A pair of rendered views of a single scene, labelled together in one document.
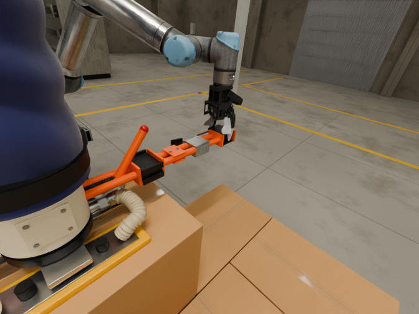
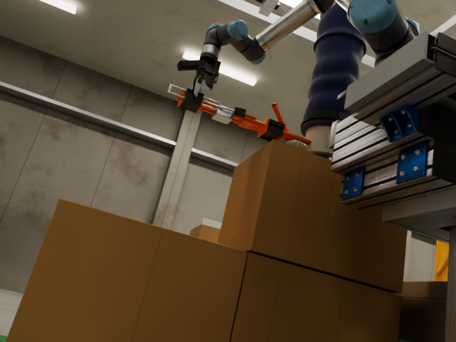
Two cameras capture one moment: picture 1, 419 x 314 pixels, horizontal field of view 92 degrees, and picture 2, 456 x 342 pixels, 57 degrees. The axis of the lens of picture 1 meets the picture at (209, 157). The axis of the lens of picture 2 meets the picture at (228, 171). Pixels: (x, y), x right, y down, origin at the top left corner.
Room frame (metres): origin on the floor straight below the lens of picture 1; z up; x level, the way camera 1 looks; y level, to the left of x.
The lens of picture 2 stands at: (1.84, 0.93, 0.33)
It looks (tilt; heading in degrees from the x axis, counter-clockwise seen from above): 19 degrees up; 214
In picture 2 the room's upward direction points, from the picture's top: 14 degrees clockwise
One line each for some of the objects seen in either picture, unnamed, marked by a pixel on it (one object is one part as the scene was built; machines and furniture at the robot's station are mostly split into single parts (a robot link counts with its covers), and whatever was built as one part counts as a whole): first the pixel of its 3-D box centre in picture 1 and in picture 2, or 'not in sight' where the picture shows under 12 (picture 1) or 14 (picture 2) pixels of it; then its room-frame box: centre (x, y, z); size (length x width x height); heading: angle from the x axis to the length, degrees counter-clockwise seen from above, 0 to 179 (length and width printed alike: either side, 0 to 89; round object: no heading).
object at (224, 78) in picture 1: (224, 77); (209, 55); (0.74, -0.03, 1.30); 0.08 x 0.08 x 0.05
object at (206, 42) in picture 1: (195, 49); (235, 34); (0.74, 0.08, 1.38); 0.11 x 0.11 x 0.08; 78
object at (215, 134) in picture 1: (222, 135); (191, 101); (0.75, -0.04, 1.08); 0.08 x 0.07 x 0.05; 140
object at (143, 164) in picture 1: (144, 166); (271, 130); (0.48, 0.19, 1.08); 0.10 x 0.08 x 0.06; 50
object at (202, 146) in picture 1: (197, 146); (222, 114); (0.65, 0.05, 1.07); 0.07 x 0.07 x 0.04; 50
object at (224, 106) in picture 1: (219, 101); (206, 72); (0.73, -0.02, 1.22); 0.09 x 0.08 x 0.12; 139
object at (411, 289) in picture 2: not in sight; (383, 290); (0.03, 0.60, 0.58); 0.70 x 0.03 x 0.06; 48
